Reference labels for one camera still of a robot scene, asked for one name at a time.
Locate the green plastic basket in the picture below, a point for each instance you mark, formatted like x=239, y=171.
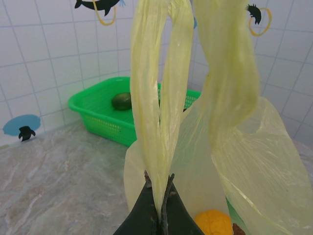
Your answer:
x=102, y=117

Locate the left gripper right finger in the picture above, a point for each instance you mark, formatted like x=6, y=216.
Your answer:
x=176, y=215

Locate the yellow plastic bag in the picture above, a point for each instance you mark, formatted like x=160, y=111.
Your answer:
x=232, y=73

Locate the blue circle penguin sticker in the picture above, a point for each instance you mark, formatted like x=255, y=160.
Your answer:
x=14, y=124

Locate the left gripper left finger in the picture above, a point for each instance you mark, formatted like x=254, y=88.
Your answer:
x=144, y=215

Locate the light green fake avocado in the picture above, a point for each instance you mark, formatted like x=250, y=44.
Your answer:
x=121, y=101

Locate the orange-yellow fake fruit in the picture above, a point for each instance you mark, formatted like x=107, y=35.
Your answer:
x=214, y=221

